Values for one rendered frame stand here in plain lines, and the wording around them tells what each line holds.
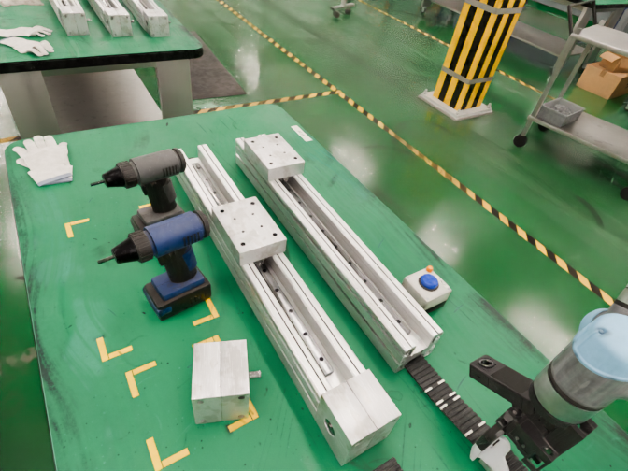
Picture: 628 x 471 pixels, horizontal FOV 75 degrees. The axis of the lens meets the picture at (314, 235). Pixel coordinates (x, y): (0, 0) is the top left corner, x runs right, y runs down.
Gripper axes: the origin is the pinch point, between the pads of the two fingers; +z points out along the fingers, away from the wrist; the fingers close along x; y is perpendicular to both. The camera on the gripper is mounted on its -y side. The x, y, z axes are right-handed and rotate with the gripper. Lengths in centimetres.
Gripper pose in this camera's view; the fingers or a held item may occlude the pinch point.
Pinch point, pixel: (487, 439)
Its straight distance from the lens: 84.9
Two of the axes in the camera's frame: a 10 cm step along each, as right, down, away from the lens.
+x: 8.5, -2.7, 4.5
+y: 5.1, 6.3, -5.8
